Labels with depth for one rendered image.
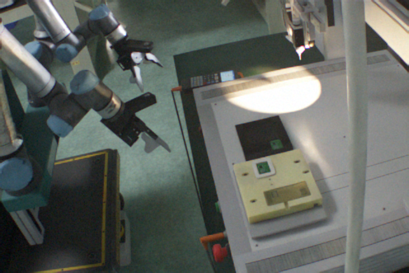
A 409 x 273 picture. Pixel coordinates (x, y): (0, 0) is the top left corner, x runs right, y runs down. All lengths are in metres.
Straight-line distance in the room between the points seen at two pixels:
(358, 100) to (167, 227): 1.73
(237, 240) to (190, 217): 1.24
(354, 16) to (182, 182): 1.97
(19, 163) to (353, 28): 0.98
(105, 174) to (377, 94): 1.22
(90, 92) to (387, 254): 0.85
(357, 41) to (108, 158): 1.74
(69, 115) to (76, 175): 0.86
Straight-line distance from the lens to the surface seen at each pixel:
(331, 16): 1.15
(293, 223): 0.98
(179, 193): 2.34
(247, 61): 1.72
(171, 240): 2.15
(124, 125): 1.40
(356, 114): 0.57
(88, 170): 2.13
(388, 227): 0.99
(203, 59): 1.78
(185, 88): 1.59
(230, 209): 1.04
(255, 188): 1.02
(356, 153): 0.61
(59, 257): 1.84
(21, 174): 1.31
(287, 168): 1.05
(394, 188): 1.07
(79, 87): 1.28
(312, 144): 1.17
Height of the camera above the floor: 1.62
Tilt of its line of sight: 39 degrees down
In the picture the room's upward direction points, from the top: 12 degrees counter-clockwise
